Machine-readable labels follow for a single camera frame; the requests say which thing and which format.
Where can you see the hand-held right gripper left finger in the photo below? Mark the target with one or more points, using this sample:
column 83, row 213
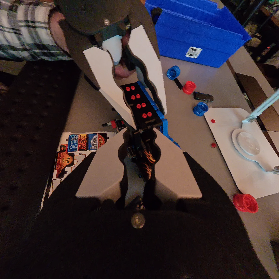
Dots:
column 102, row 174

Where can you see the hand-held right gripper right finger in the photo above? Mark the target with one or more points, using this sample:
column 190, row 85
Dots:
column 174, row 174

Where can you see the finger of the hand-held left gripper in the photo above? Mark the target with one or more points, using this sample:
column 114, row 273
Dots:
column 148, row 54
column 102, row 72

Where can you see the black blue brick truck model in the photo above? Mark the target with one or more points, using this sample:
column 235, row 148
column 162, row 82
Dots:
column 141, row 104

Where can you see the person's left forearm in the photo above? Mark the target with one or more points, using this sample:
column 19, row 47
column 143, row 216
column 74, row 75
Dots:
column 26, row 32

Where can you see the blue wheel hub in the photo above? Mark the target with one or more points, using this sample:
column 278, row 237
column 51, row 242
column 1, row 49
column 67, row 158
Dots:
column 200, row 109
column 173, row 72

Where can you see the sticker sheet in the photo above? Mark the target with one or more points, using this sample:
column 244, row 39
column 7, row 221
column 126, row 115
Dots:
column 72, row 148

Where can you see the black pin connector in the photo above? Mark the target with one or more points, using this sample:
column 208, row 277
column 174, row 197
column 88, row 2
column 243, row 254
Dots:
column 178, row 84

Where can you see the red wheel hub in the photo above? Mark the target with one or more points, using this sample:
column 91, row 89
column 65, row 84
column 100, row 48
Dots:
column 189, row 87
column 245, row 203

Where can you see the blue bin with tag label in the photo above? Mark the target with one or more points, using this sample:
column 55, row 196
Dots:
column 196, row 28

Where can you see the white book stand base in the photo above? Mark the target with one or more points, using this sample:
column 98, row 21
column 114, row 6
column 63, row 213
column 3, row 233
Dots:
column 228, row 141

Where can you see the black connector block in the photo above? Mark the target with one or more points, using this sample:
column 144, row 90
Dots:
column 203, row 96

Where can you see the black dotted mat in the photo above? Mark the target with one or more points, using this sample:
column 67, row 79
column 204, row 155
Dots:
column 32, row 130

